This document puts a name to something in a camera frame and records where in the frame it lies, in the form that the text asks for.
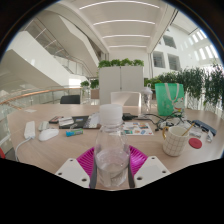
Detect green tote bag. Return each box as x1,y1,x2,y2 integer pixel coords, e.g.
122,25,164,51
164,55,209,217
154,82,186,118

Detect white wrapped packet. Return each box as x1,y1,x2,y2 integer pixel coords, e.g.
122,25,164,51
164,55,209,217
205,130,214,144

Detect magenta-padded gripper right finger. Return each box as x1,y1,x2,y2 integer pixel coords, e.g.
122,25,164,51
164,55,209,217
127,144,172,189

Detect row of green hedge plants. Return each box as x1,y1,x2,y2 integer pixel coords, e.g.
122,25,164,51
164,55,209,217
144,63,224,111

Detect tangle of black cables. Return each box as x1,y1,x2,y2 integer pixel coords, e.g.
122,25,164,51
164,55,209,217
136,113,188,132

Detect black flat pad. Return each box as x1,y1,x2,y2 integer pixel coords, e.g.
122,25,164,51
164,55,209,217
58,115,90,130

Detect white card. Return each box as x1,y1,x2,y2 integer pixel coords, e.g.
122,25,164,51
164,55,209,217
58,117,75,127

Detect clear white-capped water bottle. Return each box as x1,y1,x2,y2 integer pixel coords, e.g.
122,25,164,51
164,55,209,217
93,103,132,190

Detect flat round red coaster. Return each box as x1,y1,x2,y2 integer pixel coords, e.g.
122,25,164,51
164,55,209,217
188,137,203,150

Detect white grid-pattern mug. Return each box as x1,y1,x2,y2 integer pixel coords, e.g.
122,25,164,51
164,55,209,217
162,124,191,158

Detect dark blue keyboard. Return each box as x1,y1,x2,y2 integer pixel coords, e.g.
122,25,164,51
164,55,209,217
192,119,218,137

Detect white power strip cable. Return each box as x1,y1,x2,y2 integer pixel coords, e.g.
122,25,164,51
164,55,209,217
13,137,33,161

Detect small red and black case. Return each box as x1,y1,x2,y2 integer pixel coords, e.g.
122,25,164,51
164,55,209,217
48,115,64,124

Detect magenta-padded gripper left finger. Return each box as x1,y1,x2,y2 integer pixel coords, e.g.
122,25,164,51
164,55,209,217
54,145,98,190

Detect white cabinet topped with plants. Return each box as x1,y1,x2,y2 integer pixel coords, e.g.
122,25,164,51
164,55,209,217
97,58,145,105

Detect small teal tube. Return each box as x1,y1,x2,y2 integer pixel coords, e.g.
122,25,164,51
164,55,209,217
65,128,84,137

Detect black charger block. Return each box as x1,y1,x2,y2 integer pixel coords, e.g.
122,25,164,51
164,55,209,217
122,112,138,121

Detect glass railing with wooden handrail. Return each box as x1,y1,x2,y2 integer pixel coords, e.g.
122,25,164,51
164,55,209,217
0,85,83,111

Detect colourful sticker sheet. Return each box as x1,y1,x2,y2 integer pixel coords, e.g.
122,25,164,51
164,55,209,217
122,121,155,136

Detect white computer mouse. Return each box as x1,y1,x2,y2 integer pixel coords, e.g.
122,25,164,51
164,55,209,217
38,128,60,142

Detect black chair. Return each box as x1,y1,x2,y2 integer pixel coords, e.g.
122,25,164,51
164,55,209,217
59,94,81,105

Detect ceiling light strips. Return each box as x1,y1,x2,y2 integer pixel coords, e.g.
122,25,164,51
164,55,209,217
78,0,161,49

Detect white power strip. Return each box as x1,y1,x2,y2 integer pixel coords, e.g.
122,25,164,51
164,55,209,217
23,120,37,140

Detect wooden planter with plants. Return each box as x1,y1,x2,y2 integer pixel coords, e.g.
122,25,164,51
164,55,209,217
80,78,100,100

